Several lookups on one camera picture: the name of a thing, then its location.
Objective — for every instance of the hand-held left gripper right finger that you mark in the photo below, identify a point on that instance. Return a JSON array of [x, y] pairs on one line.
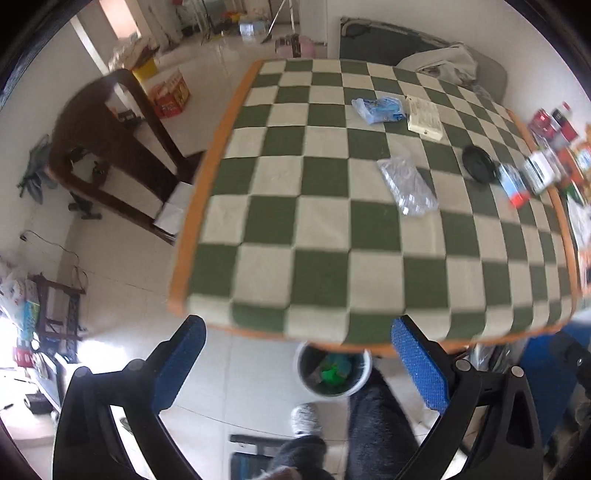
[[420, 364]]

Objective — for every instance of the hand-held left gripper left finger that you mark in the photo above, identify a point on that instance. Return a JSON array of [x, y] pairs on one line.
[[180, 364]]

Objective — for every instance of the person's dark trousers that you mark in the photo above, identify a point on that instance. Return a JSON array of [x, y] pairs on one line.
[[378, 429]]

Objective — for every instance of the green wrapper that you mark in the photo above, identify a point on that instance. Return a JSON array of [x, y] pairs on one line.
[[334, 373]]

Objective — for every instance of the grey round waste bin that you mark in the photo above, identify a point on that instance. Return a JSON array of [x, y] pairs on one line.
[[314, 369]]

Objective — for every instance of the grey slipper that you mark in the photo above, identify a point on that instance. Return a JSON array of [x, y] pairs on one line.
[[304, 417]]

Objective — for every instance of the blue container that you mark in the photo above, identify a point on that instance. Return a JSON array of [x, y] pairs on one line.
[[549, 364]]

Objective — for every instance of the small dark wooden rack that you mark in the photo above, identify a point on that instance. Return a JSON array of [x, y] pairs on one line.
[[55, 304]]

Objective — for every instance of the white paper sheet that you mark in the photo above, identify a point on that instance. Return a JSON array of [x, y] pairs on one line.
[[173, 210]]

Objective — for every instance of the green white checkered tablecloth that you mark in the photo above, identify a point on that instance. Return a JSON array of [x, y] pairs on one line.
[[323, 221]]

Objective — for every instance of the clear plastic bag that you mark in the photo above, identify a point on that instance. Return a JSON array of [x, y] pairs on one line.
[[408, 184]]

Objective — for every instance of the small blue red box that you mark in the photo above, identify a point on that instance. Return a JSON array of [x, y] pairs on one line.
[[513, 184]]

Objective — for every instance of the black round lid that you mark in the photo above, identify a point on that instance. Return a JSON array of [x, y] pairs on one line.
[[480, 164]]

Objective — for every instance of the white black small box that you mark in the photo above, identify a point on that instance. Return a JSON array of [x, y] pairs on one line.
[[540, 173]]

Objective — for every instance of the pile of colourful packets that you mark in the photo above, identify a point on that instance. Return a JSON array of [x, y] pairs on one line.
[[579, 184]]

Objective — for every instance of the dark green hanging cloth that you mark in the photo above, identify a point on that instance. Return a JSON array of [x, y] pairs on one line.
[[34, 170]]

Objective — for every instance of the white flat box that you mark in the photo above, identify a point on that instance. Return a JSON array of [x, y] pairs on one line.
[[424, 117]]

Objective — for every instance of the blue plastic wrapper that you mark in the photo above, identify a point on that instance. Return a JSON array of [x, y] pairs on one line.
[[376, 110]]

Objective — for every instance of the dark wooden chair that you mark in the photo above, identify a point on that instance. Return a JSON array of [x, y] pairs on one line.
[[92, 120]]

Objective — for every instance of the red yellow cardboard box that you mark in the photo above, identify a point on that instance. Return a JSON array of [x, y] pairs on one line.
[[171, 97]]

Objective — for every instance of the red can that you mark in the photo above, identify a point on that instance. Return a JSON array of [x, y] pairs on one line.
[[542, 121]]

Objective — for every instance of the dark bottle with label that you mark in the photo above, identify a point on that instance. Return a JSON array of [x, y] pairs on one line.
[[565, 121]]

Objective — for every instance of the white crumpled cloth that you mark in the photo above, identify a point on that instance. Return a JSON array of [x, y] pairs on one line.
[[443, 62]]

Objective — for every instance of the dark green sofa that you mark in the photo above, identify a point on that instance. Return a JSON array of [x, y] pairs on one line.
[[388, 41]]

